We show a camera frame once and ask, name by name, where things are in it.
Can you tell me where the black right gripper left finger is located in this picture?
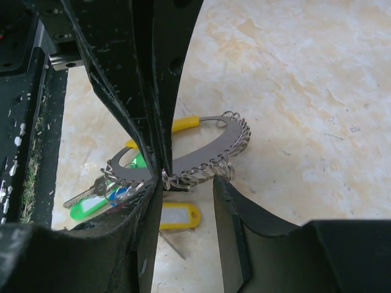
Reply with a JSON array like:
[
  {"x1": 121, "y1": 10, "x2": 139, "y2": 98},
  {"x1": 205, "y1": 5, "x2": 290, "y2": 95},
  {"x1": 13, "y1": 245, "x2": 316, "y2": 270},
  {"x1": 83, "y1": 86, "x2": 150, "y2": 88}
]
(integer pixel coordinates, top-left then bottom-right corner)
[{"x1": 1, "y1": 177, "x2": 163, "y2": 292}]

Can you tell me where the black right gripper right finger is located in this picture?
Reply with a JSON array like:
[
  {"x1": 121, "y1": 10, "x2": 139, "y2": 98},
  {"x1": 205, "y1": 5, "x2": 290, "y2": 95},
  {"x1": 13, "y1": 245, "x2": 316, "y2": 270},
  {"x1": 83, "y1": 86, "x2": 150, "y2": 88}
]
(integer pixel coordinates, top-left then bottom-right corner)
[{"x1": 213, "y1": 176, "x2": 390, "y2": 292}]

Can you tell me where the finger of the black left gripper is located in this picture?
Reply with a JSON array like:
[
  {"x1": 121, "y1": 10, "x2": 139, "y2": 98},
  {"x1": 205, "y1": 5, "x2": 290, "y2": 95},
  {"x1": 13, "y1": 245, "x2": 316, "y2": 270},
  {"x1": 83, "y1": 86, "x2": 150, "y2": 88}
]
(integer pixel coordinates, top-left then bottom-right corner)
[
  {"x1": 152, "y1": 0, "x2": 203, "y2": 175},
  {"x1": 62, "y1": 1, "x2": 159, "y2": 175}
]

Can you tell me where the grey oval key organizer ring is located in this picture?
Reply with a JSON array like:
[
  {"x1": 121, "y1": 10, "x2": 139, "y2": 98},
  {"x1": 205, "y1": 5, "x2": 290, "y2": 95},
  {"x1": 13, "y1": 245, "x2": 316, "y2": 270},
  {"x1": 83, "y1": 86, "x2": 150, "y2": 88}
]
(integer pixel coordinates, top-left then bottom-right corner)
[{"x1": 100, "y1": 110, "x2": 253, "y2": 192}]

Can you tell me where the green key tag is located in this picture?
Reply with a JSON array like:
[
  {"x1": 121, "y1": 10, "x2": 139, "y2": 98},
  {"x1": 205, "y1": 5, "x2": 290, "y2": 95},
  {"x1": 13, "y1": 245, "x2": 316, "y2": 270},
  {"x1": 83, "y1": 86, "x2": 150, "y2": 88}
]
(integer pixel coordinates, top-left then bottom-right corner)
[
  {"x1": 70, "y1": 196, "x2": 125, "y2": 221},
  {"x1": 125, "y1": 153, "x2": 147, "y2": 168}
]

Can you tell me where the yellow key tag on ring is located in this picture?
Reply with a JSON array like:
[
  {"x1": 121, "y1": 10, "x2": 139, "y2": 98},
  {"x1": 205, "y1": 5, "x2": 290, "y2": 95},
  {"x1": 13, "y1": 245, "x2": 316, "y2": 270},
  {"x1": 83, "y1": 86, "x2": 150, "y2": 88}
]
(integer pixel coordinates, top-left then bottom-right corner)
[{"x1": 159, "y1": 202, "x2": 202, "y2": 230}]

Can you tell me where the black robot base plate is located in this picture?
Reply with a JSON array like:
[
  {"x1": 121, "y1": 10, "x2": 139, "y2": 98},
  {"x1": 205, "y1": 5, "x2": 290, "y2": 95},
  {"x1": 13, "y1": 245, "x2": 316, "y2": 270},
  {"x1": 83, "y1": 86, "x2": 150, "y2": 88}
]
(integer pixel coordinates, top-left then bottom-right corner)
[{"x1": 1, "y1": 1, "x2": 82, "y2": 227}]

